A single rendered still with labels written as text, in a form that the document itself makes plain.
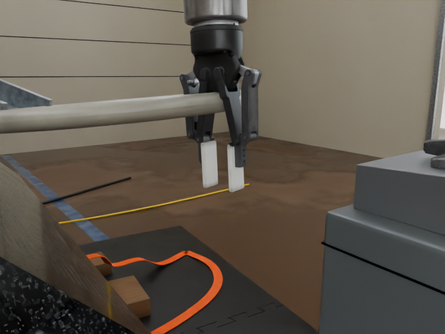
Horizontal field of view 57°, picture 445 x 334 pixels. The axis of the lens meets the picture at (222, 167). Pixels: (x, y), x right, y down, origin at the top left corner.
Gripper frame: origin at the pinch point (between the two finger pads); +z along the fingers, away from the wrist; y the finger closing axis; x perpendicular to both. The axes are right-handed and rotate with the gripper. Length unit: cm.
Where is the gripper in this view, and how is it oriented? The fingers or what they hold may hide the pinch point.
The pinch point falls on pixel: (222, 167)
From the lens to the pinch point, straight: 62.2
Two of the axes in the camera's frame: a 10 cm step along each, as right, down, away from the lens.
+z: 0.4, 9.8, 1.9
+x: -6.2, 1.8, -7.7
